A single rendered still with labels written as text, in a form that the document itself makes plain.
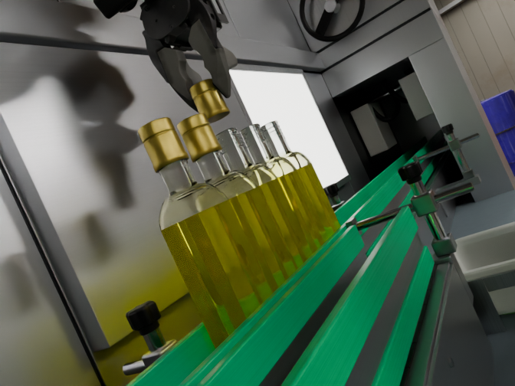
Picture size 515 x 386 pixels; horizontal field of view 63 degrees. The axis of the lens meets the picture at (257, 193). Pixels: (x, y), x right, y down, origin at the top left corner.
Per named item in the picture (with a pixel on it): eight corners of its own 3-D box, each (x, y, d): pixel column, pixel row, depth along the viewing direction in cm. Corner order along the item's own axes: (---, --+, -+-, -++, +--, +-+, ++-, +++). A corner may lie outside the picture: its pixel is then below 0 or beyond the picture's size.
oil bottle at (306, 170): (332, 286, 65) (273, 159, 65) (365, 276, 62) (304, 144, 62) (320, 301, 60) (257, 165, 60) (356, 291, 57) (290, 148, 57)
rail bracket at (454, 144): (441, 214, 118) (407, 142, 118) (506, 193, 109) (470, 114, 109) (439, 220, 114) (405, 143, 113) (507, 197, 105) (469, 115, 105)
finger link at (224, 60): (262, 82, 53) (223, 23, 54) (239, 81, 48) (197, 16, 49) (245, 97, 55) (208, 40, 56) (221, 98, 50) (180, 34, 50)
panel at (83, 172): (343, 182, 121) (293, 74, 121) (352, 178, 120) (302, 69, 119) (93, 352, 44) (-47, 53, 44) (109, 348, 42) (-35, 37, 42)
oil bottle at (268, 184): (303, 322, 55) (234, 173, 55) (342, 312, 52) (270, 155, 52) (287, 345, 50) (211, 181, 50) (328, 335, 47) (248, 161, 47)
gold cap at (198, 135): (187, 165, 46) (171, 129, 46) (213, 156, 49) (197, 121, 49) (201, 155, 44) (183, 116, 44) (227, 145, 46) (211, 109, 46)
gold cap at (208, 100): (214, 123, 53) (199, 92, 53) (235, 110, 52) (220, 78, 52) (197, 125, 50) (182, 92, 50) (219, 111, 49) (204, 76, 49)
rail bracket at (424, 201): (373, 269, 62) (337, 191, 62) (496, 233, 53) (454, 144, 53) (369, 277, 59) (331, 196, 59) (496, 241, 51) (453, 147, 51)
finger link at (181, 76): (223, 111, 57) (202, 44, 56) (198, 112, 52) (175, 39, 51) (205, 118, 58) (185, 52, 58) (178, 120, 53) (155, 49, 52)
